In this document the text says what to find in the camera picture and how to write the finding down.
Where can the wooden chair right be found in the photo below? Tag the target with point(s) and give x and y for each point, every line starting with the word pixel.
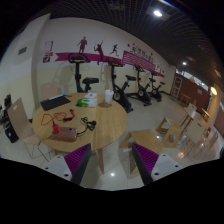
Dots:
pixel 193 130

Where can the wooden chair left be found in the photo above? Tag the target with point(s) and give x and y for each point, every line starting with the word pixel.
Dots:
pixel 22 126

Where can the green tissue pack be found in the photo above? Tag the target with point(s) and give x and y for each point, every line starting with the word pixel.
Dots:
pixel 90 103

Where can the wall poster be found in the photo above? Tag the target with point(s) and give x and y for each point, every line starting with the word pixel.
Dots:
pixel 48 53

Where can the wooden stool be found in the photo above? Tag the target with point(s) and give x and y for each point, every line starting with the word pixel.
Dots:
pixel 171 131

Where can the pink power bank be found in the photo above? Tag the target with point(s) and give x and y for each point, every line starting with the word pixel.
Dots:
pixel 65 134

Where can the blue pen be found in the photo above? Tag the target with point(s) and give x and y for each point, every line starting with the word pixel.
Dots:
pixel 68 94

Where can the white small box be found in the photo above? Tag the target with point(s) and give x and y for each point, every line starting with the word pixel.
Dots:
pixel 90 95

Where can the ceiling light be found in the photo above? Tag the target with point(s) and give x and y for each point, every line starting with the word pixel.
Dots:
pixel 158 13

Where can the wooden chair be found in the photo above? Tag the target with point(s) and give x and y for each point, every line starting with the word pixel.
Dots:
pixel 193 130
pixel 22 126

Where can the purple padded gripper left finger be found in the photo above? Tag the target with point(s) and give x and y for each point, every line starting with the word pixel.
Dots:
pixel 72 166

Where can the black exercise bike left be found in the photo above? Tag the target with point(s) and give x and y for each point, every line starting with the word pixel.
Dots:
pixel 82 85

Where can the magenta wall decal banner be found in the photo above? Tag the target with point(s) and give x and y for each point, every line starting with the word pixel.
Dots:
pixel 128 58

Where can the low wooden table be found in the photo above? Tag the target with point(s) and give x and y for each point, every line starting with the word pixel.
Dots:
pixel 145 138

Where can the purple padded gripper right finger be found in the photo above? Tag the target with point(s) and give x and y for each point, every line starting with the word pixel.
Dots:
pixel 153 166

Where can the round wooden table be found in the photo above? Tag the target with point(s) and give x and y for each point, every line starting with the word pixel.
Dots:
pixel 111 122

